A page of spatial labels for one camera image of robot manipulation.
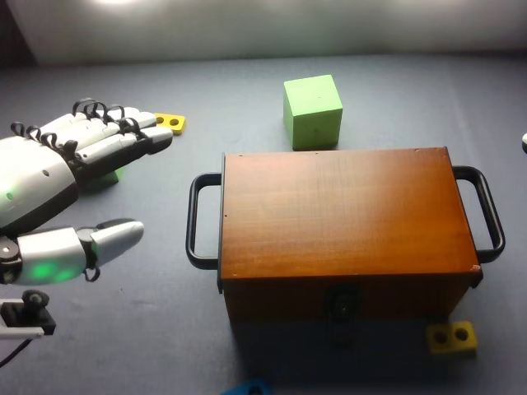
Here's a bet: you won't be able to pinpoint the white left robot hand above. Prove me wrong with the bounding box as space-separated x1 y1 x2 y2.
0 97 175 286

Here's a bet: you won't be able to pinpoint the wooden box lid black handles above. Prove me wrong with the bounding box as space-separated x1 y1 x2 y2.
184 146 506 312

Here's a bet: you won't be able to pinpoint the yellow block with two holes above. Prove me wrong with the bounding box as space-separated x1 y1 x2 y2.
425 320 479 356
152 113 187 137

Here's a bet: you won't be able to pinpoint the small green block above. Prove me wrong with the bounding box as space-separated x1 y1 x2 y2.
84 164 127 193

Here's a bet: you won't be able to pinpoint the grey table cloth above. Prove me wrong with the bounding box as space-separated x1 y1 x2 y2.
0 53 527 395

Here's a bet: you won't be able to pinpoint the large light green cube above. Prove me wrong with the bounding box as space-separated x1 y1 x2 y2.
282 74 344 151

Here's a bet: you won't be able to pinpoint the blue block with hole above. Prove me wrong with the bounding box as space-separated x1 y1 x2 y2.
222 377 273 395

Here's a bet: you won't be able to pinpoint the white wrist bracket black knob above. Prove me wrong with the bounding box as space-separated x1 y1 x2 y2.
0 289 58 342

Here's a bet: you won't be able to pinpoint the thin black cable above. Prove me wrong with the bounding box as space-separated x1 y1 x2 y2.
0 337 30 369

